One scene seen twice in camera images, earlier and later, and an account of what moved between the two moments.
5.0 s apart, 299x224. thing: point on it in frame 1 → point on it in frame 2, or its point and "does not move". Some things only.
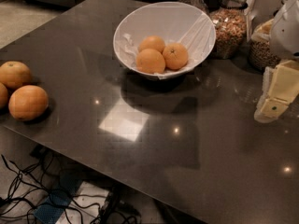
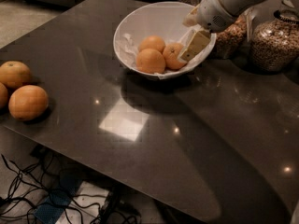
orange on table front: x=28 y=102 does not move
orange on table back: x=14 y=74 does not move
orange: x=176 y=56 does not move
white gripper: x=286 y=32 → x=209 y=13
